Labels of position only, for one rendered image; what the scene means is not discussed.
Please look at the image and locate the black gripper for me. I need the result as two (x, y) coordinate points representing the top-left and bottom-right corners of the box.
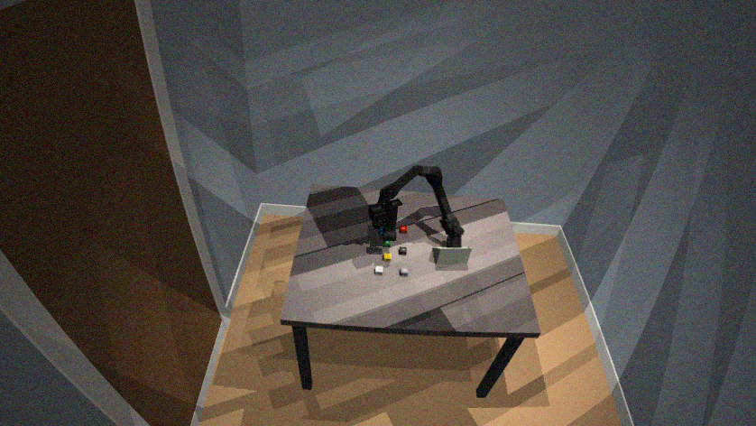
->
(383, 215), (397, 241)

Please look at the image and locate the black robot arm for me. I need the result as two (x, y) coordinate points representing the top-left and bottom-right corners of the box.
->
(368, 165), (465, 248)

